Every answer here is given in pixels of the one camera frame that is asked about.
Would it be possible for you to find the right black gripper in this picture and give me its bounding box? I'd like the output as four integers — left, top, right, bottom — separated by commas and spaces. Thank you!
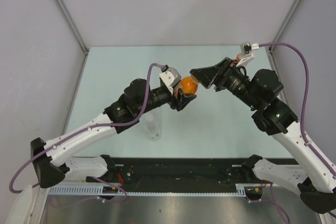
190, 57, 260, 110

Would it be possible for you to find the small orange juice bottle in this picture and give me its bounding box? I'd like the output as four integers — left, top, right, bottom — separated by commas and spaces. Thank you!
174, 76, 199, 98

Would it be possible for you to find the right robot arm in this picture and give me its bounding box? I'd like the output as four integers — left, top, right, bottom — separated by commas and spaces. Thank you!
190, 58, 335, 214

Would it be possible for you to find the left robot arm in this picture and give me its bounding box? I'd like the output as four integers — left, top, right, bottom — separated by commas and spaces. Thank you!
30, 77, 198, 188

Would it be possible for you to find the clear water bottle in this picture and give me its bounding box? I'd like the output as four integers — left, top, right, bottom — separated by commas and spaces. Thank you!
144, 113, 161, 141

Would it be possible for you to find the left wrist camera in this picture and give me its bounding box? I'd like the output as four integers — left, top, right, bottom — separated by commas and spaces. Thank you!
159, 65, 181, 95

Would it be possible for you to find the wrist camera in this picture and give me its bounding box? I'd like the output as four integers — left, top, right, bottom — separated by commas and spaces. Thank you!
235, 42, 259, 67
159, 65, 181, 95

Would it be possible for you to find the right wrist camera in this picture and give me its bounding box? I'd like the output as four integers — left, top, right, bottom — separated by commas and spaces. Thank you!
235, 42, 259, 67

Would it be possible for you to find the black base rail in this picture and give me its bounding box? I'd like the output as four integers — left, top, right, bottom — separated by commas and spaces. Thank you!
101, 157, 271, 193

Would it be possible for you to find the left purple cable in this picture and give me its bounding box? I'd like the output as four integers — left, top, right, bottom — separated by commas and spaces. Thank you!
9, 62, 169, 194

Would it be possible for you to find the purple cable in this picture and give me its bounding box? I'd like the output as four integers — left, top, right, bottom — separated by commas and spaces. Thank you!
9, 62, 169, 194
257, 42, 336, 175

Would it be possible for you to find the white slotted cable duct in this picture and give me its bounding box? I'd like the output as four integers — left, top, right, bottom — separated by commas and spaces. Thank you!
48, 184, 261, 197

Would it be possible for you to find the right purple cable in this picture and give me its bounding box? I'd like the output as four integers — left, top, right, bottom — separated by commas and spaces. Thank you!
257, 42, 336, 175

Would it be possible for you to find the right aluminium frame post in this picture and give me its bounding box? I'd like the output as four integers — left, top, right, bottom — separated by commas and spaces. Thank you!
272, 0, 304, 42

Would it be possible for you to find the aluminium frame post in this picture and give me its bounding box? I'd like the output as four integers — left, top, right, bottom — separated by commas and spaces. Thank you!
54, 0, 89, 55
272, 0, 304, 42

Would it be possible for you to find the left aluminium frame post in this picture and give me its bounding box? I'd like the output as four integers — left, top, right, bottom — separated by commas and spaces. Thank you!
54, 0, 89, 55

